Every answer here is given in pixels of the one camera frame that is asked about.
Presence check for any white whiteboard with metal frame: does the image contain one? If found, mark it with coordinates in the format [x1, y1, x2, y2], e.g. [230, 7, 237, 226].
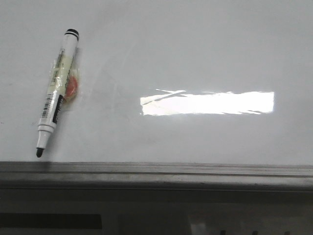
[0, 0, 313, 191]

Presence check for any white black whiteboard marker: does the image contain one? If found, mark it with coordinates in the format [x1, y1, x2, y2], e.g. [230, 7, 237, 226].
[36, 28, 79, 158]

